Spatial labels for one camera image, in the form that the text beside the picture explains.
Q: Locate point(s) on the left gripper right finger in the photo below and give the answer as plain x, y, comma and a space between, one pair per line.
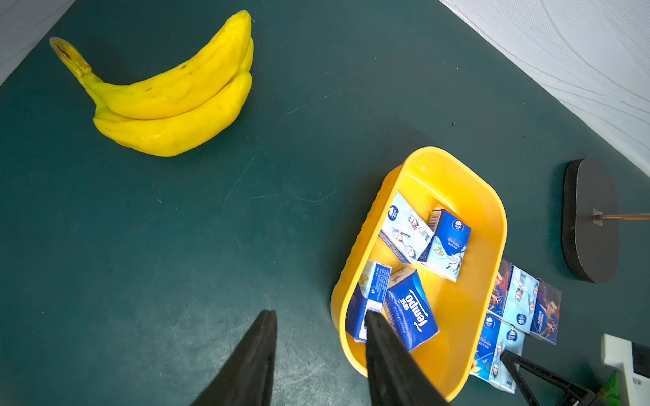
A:
394, 377

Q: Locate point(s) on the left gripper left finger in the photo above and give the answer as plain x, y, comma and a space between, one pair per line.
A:
247, 377

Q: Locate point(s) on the green table mat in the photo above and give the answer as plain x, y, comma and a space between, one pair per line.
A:
128, 279

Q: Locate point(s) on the yellow plastic storage box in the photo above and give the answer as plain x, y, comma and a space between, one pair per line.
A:
431, 179

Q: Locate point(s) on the blue orange tissue pack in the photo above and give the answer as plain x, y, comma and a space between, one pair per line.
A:
486, 348

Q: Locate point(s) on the black metal glass stand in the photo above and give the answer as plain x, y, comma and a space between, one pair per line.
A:
590, 232

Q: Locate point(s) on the dark purple tissue pack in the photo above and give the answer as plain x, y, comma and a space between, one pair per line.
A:
546, 315

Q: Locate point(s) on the blue white tissue pack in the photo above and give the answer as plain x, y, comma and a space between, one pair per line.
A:
449, 244

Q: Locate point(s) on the blue Tempo tissue pack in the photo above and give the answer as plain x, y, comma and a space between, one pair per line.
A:
408, 310

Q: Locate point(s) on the yellow banana bunch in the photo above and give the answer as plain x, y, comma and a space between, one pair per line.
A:
177, 110

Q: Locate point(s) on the green snack bag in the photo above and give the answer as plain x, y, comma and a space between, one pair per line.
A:
610, 392

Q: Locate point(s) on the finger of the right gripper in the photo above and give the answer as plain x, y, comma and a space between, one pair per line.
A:
573, 394

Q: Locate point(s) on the purple anime tissue pack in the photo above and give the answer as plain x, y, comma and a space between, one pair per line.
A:
501, 289

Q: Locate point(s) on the small blue tissue pack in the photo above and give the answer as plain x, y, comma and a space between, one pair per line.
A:
369, 295

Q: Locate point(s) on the light blue anime tissue pack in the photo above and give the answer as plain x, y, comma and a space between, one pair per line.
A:
405, 233

